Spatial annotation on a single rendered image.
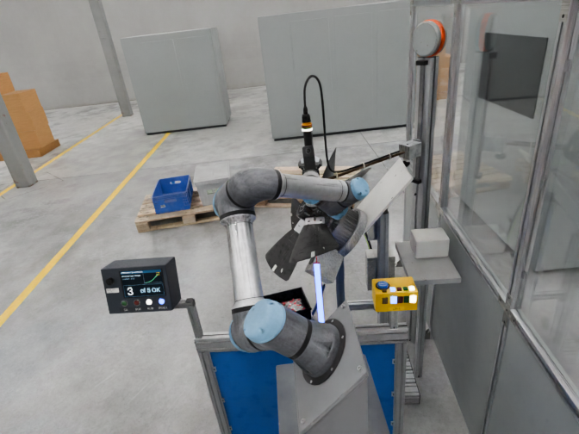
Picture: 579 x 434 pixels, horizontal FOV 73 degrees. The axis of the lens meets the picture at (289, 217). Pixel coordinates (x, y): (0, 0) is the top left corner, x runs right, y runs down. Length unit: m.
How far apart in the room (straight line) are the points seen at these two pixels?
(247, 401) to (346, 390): 1.10
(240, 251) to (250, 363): 0.79
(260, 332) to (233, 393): 1.04
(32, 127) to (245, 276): 8.55
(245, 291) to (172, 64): 7.90
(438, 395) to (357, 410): 1.58
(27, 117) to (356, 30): 6.47
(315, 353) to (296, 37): 6.31
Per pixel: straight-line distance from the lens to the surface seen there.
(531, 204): 1.48
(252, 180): 1.17
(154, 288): 1.63
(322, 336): 1.10
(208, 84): 8.79
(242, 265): 1.20
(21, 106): 9.45
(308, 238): 1.72
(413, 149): 2.10
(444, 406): 2.62
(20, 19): 15.73
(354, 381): 1.03
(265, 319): 1.04
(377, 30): 7.24
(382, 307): 1.61
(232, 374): 1.95
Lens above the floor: 2.05
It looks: 27 degrees down
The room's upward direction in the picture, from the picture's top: 7 degrees counter-clockwise
